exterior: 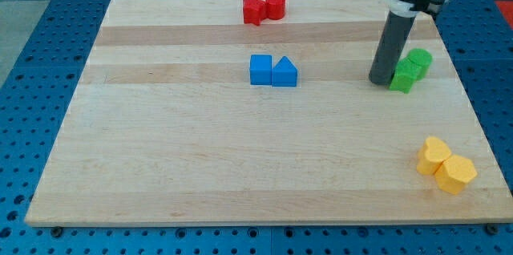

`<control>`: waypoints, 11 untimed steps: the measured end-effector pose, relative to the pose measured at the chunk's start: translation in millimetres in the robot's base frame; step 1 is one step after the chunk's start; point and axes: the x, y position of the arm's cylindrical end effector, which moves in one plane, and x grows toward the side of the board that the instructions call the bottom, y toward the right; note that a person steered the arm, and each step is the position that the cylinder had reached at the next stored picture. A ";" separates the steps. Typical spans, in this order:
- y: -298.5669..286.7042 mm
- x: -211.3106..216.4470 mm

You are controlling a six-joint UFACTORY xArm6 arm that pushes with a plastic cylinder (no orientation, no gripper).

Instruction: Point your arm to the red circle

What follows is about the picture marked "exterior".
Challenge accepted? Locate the blue cube block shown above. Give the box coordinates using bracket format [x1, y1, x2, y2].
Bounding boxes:
[249, 55, 273, 85]

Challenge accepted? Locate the blue triangle block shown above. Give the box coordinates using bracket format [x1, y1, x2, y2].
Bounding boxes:
[271, 56, 298, 87]

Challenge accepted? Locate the wooden board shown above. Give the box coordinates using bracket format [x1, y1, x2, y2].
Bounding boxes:
[25, 0, 512, 227]

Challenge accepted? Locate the red star block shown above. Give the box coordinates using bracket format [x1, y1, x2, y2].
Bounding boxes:
[243, 0, 267, 26]

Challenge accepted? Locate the red cylinder block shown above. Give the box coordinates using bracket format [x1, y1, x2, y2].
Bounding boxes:
[265, 0, 286, 20]

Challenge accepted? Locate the green cylinder block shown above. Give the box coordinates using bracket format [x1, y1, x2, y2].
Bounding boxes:
[407, 48, 433, 80]

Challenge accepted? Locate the dark grey cylindrical pointer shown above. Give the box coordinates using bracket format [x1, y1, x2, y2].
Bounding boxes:
[369, 11, 415, 86]

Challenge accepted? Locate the yellow heart block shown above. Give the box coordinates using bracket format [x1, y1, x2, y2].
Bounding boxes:
[416, 136, 452, 175]

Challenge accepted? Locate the yellow hexagon block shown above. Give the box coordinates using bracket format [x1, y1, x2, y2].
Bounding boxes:
[434, 155, 478, 195]

